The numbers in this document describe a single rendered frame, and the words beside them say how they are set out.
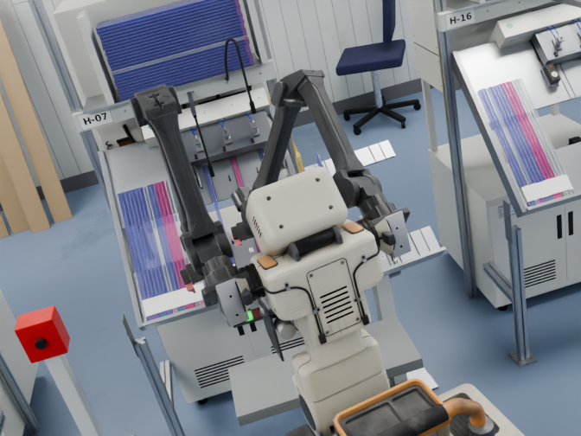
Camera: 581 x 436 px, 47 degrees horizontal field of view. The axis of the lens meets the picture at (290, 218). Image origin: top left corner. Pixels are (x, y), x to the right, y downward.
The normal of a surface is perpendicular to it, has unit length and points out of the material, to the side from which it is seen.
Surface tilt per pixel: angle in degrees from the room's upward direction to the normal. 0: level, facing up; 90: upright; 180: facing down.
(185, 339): 90
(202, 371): 90
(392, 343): 0
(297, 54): 90
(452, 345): 0
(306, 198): 47
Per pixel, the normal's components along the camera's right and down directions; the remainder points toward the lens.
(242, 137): -0.02, -0.33
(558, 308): -0.22, -0.86
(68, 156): 0.20, 0.43
